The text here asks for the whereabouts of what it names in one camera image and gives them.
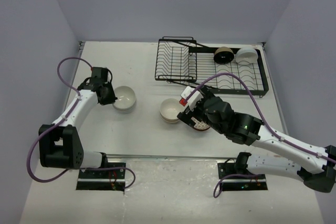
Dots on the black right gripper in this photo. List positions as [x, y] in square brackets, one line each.
[186, 115]

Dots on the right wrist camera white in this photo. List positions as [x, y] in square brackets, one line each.
[189, 99]

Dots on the brown patterned bowl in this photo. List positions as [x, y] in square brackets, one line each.
[199, 124]

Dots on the red patterned bowl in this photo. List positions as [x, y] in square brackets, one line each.
[201, 130]

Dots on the white bowl front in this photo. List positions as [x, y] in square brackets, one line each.
[124, 106]

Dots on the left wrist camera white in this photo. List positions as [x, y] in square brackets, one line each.
[101, 73]

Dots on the black wire dish rack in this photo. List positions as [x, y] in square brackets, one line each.
[184, 61]

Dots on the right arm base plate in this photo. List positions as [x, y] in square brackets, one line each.
[238, 183]

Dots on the white bowl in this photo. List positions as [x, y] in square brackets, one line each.
[125, 92]
[247, 55]
[124, 106]

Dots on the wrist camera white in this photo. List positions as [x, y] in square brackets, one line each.
[189, 99]
[101, 73]

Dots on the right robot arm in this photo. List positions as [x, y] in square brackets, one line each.
[310, 164]

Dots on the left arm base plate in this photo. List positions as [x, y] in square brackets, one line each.
[107, 180]

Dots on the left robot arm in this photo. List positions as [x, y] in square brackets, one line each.
[59, 143]

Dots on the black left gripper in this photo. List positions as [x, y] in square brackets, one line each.
[112, 98]

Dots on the beige bowl black interior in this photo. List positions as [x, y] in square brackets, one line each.
[223, 55]

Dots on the cream bowl orange flower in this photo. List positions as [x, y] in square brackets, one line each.
[170, 121]

